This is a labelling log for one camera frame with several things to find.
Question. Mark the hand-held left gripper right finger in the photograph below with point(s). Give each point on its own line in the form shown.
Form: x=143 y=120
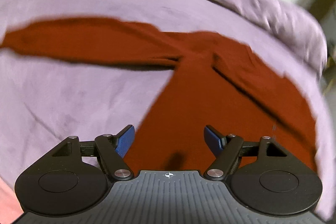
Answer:
x=213 y=140

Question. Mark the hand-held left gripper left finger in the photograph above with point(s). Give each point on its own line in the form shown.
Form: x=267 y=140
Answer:
x=126 y=140

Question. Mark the red sweater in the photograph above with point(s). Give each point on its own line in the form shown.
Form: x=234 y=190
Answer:
x=215 y=98

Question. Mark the pink cloth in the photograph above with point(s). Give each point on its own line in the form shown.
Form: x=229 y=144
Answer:
x=9 y=200

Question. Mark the purple bed sheet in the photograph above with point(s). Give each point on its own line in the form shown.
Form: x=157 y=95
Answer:
x=78 y=98

